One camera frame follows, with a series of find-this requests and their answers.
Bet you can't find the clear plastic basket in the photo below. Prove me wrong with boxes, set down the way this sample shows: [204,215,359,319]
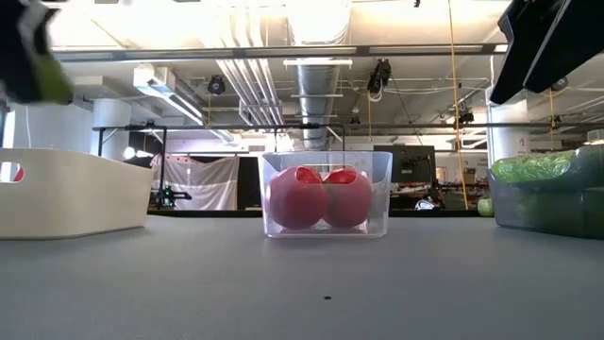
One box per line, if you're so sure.
[258,150,394,239]

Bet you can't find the small black hanging device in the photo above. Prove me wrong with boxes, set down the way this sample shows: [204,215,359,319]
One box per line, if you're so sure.
[455,109,476,131]

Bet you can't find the grey overhead frame beam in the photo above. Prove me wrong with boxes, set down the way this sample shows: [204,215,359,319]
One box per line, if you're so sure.
[50,43,509,62]

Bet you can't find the black horizontal bar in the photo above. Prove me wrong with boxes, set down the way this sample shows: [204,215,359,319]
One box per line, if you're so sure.
[92,121,604,132]

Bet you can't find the black vertical post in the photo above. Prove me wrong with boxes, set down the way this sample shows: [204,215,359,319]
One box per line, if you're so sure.
[159,127,168,209]

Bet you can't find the black ceiling camera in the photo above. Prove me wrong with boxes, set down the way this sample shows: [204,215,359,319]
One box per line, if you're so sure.
[207,74,227,96]

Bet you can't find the black aluminium table frame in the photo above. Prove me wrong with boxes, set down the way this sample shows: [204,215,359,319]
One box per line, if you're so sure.
[146,209,492,218]

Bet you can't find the white plastic basket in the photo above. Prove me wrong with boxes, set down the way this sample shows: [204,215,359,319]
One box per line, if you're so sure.
[0,148,155,241]

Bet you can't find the black device with green light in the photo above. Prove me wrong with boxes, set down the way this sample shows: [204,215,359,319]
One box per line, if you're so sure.
[149,185,193,210]

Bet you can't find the white ceiling light fixture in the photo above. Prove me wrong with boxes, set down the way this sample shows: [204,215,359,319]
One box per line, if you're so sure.
[282,58,354,67]

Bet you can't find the grey translucent plastic basket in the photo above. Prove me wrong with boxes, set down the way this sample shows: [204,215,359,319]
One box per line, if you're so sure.
[487,144,604,241]

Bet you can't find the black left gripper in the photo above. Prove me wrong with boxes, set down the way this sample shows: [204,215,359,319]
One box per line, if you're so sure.
[0,0,60,104]

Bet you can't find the yellow hanging cable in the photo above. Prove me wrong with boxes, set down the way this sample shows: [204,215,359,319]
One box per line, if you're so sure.
[446,0,469,210]

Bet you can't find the white hanging sheet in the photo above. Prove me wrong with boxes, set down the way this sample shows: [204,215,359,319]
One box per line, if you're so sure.
[150,154,241,212]

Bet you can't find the white column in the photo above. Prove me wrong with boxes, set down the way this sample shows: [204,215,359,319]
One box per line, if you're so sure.
[485,93,532,164]
[92,97,132,162]

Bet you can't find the white ceiling pipes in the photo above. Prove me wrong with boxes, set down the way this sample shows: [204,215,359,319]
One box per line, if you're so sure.
[215,59,286,128]

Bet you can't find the silver air duct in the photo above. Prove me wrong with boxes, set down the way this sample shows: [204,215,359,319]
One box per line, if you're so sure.
[295,60,342,150]

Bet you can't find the black monitor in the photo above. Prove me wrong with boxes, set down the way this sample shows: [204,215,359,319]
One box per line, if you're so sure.
[373,144,438,185]

